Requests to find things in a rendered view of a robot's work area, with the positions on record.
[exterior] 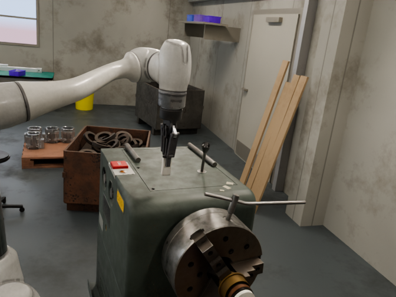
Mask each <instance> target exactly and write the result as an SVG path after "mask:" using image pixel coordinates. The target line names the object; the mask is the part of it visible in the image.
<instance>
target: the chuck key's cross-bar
mask: <svg viewBox="0 0 396 297"><path fill-rule="evenodd" d="M204 195H205V196H207V197H212V198H215V199H220V200H225V201H228V202H232V198H229V197H224V196H219V195H216V194H212V193H207V192H205V193H204ZM237 203H238V204H242V205H246V206H261V205H283V204H306V201H305V200H297V201H275V202H245V201H242V200H238V202H237Z"/></svg>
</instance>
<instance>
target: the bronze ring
mask: <svg viewBox="0 0 396 297"><path fill-rule="evenodd" d="M243 290H250V291H251V292H252V293H253V291H252V290H251V288H250V285H249V284H248V282H247V281H246V278H245V276H244V275H243V274H241V273H239V272H231V274H229V275H227V276H226V277H225V278H224V279H223V280H222V281H221V280H220V281H219V288H218V292H219V295H220V297H235V296H236V295H237V294H238V293H239V292H240V291H243Z"/></svg>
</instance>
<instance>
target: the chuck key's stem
mask: <svg viewBox="0 0 396 297"><path fill-rule="evenodd" d="M239 197H240V196H239V195H238V194H235V193H234V194H233V196H232V202H230V205H229V208H228V210H227V212H228V214H227V217H226V220H230V219H231V217H232V214H234V212H235V208H236V205H237V202H238V200H239Z"/></svg>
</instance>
